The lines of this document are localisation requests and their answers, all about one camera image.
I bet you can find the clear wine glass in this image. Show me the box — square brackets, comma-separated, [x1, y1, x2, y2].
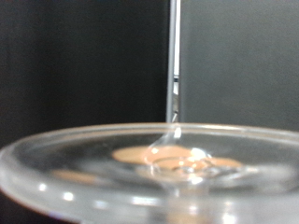
[0, 121, 299, 224]

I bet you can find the vertical metal pole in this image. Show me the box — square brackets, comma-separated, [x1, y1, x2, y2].
[165, 0, 182, 124]

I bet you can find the black backdrop curtain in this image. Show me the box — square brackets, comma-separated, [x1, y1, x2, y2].
[0, 0, 171, 224]

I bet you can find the grey backdrop curtain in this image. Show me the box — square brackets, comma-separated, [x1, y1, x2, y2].
[178, 0, 299, 133]

